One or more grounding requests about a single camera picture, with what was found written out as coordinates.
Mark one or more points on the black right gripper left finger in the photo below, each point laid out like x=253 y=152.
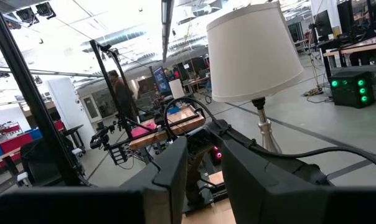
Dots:
x=166 y=174

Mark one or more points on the black rig frame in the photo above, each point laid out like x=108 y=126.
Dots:
x=107 y=79

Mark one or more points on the wooden table grey legs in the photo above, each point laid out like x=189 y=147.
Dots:
x=359 y=46

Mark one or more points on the black rack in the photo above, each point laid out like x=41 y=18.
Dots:
x=118 y=155

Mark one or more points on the red storage bin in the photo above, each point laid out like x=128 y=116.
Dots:
x=15 y=143

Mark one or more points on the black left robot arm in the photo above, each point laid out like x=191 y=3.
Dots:
x=200 y=140

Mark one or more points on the pink object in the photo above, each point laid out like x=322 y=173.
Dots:
x=142 y=128

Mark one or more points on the black office chair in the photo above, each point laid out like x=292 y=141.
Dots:
x=41 y=168

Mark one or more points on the person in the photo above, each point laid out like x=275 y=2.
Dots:
x=121 y=96

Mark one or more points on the black background robot arm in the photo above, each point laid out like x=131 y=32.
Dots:
x=99 y=138

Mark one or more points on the black computer tower green lights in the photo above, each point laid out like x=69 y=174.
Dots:
x=350 y=96

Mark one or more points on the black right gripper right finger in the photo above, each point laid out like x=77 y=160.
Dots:
x=253 y=193

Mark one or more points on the computer monitor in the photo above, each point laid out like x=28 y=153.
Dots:
x=161 y=81
x=345 y=15
x=323 y=23

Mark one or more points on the white cylinder roll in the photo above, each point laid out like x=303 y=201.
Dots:
x=176 y=88

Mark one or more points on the wooden table with black frame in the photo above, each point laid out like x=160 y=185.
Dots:
x=163 y=135

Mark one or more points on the black overhead spotlight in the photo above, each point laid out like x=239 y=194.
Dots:
x=27 y=15
x=45 y=10

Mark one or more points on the silver table lamp white shade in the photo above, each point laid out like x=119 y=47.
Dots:
x=253 y=53

